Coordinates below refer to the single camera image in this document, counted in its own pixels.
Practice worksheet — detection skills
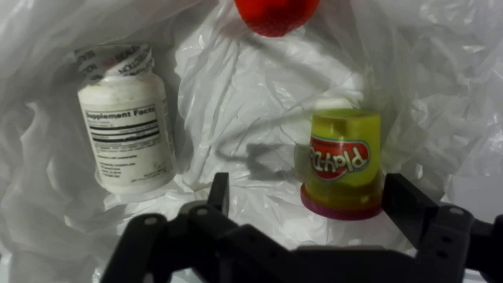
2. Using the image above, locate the magenta lid play-doh tub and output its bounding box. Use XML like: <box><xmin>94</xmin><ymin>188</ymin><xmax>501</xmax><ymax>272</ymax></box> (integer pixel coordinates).
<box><xmin>300</xmin><ymin>99</ymin><xmax>381</xmax><ymax>220</ymax></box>

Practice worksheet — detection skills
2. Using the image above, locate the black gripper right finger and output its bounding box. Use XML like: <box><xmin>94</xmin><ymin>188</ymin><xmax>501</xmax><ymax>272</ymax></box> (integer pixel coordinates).
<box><xmin>381</xmin><ymin>173</ymin><xmax>503</xmax><ymax>283</ymax></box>

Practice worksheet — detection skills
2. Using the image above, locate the white supplement bottle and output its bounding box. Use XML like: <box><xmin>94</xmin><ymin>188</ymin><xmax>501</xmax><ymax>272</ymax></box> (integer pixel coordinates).
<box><xmin>73</xmin><ymin>44</ymin><xmax>174</xmax><ymax>195</ymax></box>

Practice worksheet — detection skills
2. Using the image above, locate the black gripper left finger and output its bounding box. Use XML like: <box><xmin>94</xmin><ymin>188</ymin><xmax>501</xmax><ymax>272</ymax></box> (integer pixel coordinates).
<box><xmin>98</xmin><ymin>171</ymin><xmax>295</xmax><ymax>283</ymax></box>

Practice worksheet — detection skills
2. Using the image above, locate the white plastic bag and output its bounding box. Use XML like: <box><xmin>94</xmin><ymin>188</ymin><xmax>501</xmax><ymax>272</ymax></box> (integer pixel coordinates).
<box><xmin>0</xmin><ymin>0</ymin><xmax>503</xmax><ymax>283</ymax></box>

